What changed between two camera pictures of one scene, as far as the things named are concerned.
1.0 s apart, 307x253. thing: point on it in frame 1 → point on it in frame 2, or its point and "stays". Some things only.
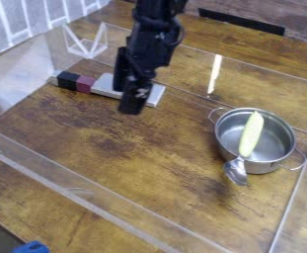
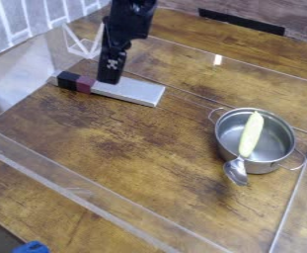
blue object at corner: x=32 y=247 stays
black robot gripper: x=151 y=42 → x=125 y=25
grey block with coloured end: x=99 y=85 stays
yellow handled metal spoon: x=235 y=168 stays
